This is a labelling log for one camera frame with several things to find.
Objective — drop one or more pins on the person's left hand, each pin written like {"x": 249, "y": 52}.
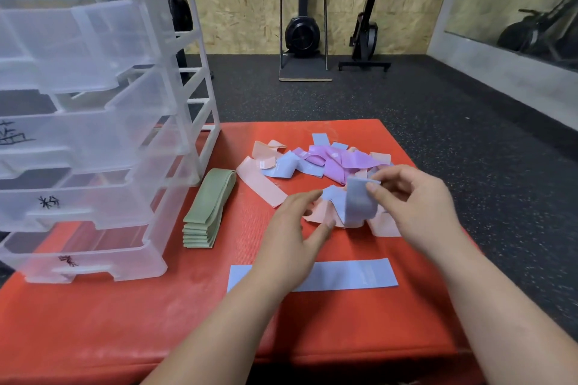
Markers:
{"x": 282, "y": 245}

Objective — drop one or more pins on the person's right hand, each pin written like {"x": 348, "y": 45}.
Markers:
{"x": 422, "y": 213}

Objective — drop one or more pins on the person's right thumb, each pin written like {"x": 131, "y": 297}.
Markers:
{"x": 378, "y": 190}

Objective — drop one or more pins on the person's left thumb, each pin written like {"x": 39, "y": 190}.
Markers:
{"x": 321, "y": 238}

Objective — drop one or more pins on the blue resistance band loop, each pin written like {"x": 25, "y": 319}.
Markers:
{"x": 361, "y": 204}

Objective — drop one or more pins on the person's right forearm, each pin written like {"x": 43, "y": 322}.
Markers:
{"x": 501, "y": 321}

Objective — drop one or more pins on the person's left forearm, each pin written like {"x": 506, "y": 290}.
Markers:
{"x": 225, "y": 330}

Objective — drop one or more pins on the flat blue resistance band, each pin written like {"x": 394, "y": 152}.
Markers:
{"x": 352, "y": 275}

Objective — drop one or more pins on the pile of pastel resistance bands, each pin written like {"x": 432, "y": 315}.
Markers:
{"x": 325, "y": 162}

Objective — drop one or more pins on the stack of green resistance bands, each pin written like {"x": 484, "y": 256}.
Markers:
{"x": 207, "y": 202}

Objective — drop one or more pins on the black upright rowing machine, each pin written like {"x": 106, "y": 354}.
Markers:
{"x": 368, "y": 32}

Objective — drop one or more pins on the black ski trainer with stand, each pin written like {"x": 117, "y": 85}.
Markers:
{"x": 302, "y": 32}

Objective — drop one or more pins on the red padded platform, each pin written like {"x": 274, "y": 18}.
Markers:
{"x": 135, "y": 326}

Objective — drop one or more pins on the clear drawer small black scribble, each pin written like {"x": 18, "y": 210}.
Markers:
{"x": 99, "y": 208}
{"x": 113, "y": 258}

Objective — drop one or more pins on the clear drawer large black scribble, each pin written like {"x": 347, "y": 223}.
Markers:
{"x": 90, "y": 141}

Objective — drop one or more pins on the clear plastic drawer unmarked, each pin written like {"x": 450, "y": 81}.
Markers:
{"x": 67, "y": 46}

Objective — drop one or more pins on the clear plastic drawer cabinet frame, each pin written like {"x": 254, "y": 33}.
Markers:
{"x": 198, "y": 82}

